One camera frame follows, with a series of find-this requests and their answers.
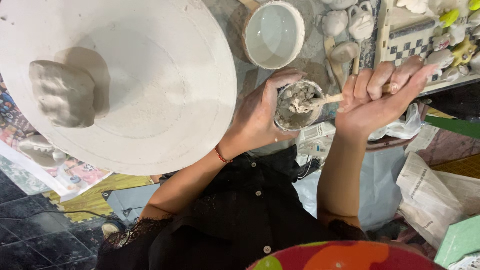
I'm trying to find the person's left hand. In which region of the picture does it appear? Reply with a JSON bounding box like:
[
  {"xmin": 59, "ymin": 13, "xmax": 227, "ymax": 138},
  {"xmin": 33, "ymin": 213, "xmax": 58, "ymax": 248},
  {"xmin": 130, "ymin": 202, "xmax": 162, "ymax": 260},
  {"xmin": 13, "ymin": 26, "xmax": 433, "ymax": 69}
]
[{"xmin": 228, "ymin": 67, "xmax": 307, "ymax": 151}]

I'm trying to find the person's right hand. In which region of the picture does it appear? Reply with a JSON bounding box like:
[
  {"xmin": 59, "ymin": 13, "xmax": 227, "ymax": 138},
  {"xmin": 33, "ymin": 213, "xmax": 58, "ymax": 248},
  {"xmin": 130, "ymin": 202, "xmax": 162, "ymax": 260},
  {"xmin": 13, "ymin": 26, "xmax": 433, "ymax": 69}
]
[{"xmin": 335, "ymin": 55, "xmax": 439, "ymax": 140}]

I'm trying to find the wooden stirring stick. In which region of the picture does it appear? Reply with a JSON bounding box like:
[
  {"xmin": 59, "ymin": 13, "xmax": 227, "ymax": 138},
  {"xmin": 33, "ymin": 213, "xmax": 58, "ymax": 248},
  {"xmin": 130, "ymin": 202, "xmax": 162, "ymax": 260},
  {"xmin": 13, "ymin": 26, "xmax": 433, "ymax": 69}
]
[{"xmin": 300, "ymin": 83, "xmax": 392, "ymax": 112}]

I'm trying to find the small cup of clay slip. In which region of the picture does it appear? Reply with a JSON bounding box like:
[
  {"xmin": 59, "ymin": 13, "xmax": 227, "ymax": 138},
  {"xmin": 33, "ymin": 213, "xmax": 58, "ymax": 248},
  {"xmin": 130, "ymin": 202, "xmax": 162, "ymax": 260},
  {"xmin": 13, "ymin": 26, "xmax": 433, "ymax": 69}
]
[{"xmin": 273, "ymin": 79, "xmax": 325, "ymax": 132}]

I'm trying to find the white plastic bag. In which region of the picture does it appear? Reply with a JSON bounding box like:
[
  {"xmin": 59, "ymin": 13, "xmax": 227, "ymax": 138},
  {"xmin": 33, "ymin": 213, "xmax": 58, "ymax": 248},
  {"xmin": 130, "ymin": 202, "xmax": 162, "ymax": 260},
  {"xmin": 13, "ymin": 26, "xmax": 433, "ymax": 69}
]
[{"xmin": 368, "ymin": 103, "xmax": 423, "ymax": 142}]

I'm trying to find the thin wooden modelling stick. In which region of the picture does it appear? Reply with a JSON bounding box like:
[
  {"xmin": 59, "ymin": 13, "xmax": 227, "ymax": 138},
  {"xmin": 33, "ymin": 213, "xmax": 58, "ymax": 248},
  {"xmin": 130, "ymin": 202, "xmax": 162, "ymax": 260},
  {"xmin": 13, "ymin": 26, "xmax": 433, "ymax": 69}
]
[{"xmin": 352, "ymin": 43, "xmax": 362, "ymax": 76}]

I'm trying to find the flat wooden modelling spatula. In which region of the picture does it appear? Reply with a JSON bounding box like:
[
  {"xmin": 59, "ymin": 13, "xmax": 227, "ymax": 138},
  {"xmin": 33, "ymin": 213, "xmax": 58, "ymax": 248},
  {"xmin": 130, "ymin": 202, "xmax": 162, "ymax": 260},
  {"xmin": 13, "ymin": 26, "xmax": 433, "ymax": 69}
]
[{"xmin": 323, "ymin": 35, "xmax": 348, "ymax": 92}]

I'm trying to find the stack of printed papers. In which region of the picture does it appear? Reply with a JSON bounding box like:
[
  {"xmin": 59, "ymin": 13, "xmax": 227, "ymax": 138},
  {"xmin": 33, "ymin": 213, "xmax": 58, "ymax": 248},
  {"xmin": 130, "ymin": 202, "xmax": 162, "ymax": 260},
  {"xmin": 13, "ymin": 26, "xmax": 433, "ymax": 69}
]
[{"xmin": 295, "ymin": 121, "xmax": 337, "ymax": 159}]

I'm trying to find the oval grey clay piece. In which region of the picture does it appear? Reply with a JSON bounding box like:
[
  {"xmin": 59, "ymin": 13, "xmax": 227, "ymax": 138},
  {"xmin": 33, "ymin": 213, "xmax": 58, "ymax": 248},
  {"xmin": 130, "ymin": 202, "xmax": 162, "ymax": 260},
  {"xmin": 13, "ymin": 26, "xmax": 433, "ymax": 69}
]
[{"xmin": 330, "ymin": 41, "xmax": 361, "ymax": 64}]

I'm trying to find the pale plastic sheet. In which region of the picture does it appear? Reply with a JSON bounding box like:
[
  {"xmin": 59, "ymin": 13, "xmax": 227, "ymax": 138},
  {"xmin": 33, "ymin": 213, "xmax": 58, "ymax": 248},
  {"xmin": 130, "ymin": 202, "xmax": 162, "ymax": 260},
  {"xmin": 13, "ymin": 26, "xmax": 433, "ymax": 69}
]
[{"xmin": 292, "ymin": 145, "xmax": 409, "ymax": 232}]

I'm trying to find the checkered wooden tray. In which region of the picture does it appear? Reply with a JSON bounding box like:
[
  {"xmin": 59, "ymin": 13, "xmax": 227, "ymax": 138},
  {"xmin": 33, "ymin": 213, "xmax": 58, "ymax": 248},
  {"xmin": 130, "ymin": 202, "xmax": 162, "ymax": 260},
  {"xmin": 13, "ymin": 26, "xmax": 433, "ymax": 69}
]
[{"xmin": 374, "ymin": 0, "xmax": 480, "ymax": 97}]

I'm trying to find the white bowl of water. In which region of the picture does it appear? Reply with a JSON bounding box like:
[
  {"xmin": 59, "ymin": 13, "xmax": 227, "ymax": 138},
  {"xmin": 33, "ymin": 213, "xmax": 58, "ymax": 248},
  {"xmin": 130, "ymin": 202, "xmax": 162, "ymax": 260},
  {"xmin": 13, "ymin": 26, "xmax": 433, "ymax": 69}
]
[{"xmin": 242, "ymin": 0, "xmax": 306, "ymax": 70}]

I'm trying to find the green board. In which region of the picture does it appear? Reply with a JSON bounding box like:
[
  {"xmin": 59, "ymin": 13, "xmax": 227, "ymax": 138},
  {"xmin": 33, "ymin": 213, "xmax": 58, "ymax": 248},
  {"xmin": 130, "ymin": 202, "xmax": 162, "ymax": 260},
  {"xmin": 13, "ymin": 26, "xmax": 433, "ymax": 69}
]
[{"xmin": 424, "ymin": 114, "xmax": 480, "ymax": 140}]

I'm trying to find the white clay teapot figure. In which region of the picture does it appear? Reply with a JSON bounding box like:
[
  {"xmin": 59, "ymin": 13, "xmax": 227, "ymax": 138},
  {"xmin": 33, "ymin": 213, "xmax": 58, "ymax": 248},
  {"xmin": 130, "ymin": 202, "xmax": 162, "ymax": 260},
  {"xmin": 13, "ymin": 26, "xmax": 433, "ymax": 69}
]
[{"xmin": 347, "ymin": 1, "xmax": 375, "ymax": 41}]

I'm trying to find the group of white clay figurines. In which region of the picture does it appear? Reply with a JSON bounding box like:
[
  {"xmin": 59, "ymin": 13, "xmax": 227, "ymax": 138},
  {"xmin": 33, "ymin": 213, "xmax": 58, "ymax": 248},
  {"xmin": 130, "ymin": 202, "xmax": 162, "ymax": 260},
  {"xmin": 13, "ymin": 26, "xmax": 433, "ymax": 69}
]
[{"xmin": 395, "ymin": 0, "xmax": 480, "ymax": 83}]

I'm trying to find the round white clay figure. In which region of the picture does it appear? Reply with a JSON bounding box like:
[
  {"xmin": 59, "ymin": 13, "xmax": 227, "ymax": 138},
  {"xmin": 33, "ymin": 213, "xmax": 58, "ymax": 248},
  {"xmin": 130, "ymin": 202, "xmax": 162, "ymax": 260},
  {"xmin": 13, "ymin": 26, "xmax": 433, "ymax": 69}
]
[{"xmin": 321, "ymin": 10, "xmax": 349, "ymax": 37}]

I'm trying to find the dark rolling rod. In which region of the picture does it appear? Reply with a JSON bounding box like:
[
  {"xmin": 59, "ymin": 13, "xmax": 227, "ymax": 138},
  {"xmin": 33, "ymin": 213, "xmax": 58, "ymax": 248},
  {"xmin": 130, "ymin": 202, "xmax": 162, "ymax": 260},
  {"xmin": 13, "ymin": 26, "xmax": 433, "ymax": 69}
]
[{"xmin": 388, "ymin": 18, "xmax": 437, "ymax": 40}]

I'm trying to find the black button shirt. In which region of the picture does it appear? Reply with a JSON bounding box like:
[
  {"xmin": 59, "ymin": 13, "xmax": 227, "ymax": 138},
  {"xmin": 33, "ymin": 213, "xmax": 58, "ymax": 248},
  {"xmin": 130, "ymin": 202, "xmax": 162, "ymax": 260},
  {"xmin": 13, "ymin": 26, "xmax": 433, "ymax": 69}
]
[{"xmin": 95, "ymin": 144, "xmax": 369, "ymax": 270}]

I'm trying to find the crumpled newspaper heap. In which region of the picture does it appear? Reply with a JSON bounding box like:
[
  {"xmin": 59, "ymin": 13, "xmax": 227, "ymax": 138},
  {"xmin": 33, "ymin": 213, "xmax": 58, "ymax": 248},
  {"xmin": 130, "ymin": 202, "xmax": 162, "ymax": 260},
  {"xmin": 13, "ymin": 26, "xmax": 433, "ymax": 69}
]
[{"xmin": 396, "ymin": 151, "xmax": 480, "ymax": 249}]

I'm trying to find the large white round wheel disc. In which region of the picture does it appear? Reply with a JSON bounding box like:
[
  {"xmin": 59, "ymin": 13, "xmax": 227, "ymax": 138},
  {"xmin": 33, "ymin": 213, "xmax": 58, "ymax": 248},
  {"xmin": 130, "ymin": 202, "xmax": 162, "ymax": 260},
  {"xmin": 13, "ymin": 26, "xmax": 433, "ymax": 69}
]
[{"xmin": 0, "ymin": 0, "xmax": 238, "ymax": 176}]

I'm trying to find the yellow star clay figure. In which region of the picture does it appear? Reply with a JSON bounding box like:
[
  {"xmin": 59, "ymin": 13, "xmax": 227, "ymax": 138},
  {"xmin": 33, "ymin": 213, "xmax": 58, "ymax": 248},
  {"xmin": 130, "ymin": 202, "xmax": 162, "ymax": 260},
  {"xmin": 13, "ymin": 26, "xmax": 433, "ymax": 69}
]
[{"xmin": 451, "ymin": 35, "xmax": 478, "ymax": 67}]

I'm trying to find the lime green clay figure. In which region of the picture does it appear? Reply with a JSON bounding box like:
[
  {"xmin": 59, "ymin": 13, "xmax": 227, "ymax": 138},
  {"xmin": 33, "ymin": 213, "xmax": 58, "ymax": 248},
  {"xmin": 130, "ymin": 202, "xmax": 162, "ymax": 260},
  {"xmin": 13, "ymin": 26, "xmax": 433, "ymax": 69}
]
[{"xmin": 439, "ymin": 8, "xmax": 460, "ymax": 29}]

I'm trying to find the red patterned fabric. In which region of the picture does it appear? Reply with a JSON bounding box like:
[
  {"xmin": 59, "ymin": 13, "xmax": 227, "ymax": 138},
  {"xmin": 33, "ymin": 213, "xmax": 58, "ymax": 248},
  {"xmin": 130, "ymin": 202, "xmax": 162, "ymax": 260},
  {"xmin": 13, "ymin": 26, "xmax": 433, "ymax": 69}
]
[{"xmin": 245, "ymin": 240, "xmax": 448, "ymax": 270}]

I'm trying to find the grey tarp sheet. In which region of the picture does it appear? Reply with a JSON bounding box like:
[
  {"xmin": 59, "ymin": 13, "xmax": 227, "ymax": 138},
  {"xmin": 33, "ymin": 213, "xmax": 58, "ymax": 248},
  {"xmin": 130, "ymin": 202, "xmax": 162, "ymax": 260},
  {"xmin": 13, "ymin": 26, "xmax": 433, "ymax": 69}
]
[{"xmin": 101, "ymin": 182, "xmax": 163, "ymax": 227}]

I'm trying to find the green box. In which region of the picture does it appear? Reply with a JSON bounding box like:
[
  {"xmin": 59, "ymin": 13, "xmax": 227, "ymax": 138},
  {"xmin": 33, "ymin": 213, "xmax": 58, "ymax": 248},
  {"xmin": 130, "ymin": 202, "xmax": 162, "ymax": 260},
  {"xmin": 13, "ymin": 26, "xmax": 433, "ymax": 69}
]
[{"xmin": 434, "ymin": 214, "xmax": 480, "ymax": 269}]

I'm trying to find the white and blue shoe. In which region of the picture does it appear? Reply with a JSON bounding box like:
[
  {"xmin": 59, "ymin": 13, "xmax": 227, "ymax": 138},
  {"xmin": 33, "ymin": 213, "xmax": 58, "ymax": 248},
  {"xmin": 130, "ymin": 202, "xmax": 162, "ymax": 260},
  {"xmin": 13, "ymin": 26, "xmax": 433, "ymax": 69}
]
[{"xmin": 101, "ymin": 220, "xmax": 127, "ymax": 238}]

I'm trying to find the yellow foam floor mat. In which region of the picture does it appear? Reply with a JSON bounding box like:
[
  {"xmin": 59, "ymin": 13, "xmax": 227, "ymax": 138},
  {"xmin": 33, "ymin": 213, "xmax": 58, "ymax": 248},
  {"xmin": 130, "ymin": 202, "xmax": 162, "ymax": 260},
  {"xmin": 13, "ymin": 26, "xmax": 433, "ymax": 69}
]
[{"xmin": 40, "ymin": 173, "xmax": 155, "ymax": 224}]

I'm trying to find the colourful printed sheet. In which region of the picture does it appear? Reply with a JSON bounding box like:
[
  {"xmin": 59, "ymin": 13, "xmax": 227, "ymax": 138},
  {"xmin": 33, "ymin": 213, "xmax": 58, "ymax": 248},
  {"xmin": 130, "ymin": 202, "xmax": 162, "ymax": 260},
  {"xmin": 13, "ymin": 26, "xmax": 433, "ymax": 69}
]
[{"xmin": 0, "ymin": 74, "xmax": 114, "ymax": 203}]

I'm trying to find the grey clay lump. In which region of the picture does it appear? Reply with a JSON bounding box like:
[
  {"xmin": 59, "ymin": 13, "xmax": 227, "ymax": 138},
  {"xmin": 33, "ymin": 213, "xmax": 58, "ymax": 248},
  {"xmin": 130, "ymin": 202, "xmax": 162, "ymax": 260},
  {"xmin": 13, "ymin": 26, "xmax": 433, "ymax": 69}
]
[{"xmin": 28, "ymin": 59, "xmax": 97, "ymax": 129}]

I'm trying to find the white clay hand-shaped piece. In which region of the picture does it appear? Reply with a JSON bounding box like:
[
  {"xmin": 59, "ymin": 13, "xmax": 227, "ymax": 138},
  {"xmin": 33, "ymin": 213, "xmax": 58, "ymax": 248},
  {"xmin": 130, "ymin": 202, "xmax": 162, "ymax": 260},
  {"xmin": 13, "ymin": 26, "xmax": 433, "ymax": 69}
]
[{"xmin": 17, "ymin": 134, "xmax": 69, "ymax": 169}]

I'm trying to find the red string bracelet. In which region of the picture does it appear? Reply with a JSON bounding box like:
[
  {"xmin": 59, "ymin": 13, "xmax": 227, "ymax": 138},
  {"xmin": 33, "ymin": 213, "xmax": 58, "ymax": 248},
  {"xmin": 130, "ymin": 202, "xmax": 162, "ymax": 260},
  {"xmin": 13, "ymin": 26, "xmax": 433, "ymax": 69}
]
[{"xmin": 214, "ymin": 145, "xmax": 233, "ymax": 164}]

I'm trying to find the wooden handle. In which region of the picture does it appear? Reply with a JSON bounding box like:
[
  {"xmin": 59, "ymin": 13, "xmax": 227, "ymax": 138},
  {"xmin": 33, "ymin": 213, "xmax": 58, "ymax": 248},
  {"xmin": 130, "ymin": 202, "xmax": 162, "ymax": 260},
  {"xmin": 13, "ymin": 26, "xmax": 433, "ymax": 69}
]
[{"xmin": 237, "ymin": 0, "xmax": 261, "ymax": 12}]

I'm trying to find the black cable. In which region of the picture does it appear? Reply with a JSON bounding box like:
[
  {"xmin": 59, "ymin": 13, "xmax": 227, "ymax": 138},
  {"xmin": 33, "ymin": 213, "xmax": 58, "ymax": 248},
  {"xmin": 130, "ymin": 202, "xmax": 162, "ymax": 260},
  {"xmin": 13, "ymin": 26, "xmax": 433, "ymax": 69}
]
[{"xmin": 0, "ymin": 209, "xmax": 115, "ymax": 221}]

